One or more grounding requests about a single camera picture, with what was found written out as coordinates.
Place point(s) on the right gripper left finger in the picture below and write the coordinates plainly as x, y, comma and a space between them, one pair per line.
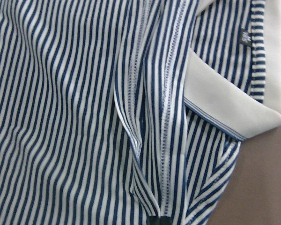
153, 221

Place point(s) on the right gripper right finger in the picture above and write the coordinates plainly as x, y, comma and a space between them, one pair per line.
165, 221

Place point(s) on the striped polo shirt white collar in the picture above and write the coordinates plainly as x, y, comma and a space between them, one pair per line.
113, 111

